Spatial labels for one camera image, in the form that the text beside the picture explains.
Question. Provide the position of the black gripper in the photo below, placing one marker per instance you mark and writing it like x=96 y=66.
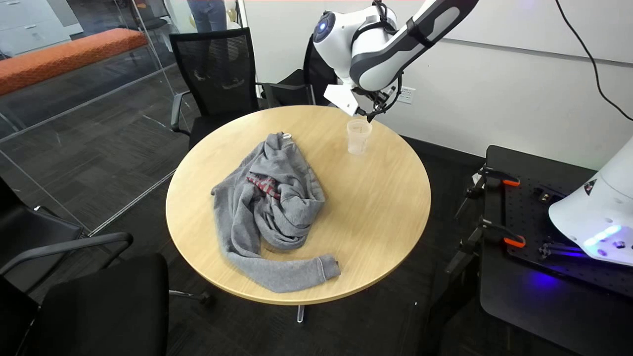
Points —
x=373 y=103

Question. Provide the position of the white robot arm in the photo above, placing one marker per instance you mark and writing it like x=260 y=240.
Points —
x=369 y=50

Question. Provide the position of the clear plastic cup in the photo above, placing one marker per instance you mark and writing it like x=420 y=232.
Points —
x=359 y=133

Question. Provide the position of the black plastic chair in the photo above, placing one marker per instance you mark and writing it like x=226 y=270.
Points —
x=304 y=86

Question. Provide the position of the orange black clamp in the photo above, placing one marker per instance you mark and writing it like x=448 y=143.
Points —
x=488 y=177
x=484 y=232

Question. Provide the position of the grey sweatshirt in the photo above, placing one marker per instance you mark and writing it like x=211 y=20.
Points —
x=272 y=198

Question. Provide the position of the black mesh chair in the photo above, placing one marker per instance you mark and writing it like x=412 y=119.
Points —
x=219 y=70

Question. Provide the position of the orange bench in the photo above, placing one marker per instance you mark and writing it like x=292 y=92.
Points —
x=50 y=62

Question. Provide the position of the black foreground chair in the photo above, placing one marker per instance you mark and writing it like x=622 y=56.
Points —
x=118 y=311

